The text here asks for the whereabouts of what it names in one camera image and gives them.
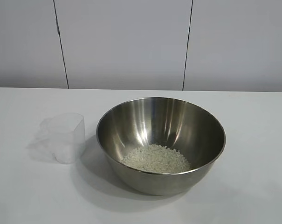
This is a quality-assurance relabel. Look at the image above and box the white uncooked rice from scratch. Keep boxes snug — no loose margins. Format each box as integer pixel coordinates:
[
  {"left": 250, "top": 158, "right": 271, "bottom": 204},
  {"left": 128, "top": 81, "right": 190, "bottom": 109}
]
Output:
[{"left": 120, "top": 144, "right": 192, "bottom": 174}]

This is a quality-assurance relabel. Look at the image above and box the stainless steel mixing bowl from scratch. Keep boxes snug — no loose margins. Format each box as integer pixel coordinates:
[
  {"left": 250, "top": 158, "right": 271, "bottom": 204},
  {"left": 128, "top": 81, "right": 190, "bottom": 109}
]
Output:
[{"left": 96, "top": 97, "right": 227, "bottom": 196}]

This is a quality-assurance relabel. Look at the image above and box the clear plastic measuring cup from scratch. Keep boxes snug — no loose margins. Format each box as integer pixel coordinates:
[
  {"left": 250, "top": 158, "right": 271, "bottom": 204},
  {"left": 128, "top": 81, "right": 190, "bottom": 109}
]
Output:
[{"left": 26, "top": 113, "right": 86, "bottom": 165}]

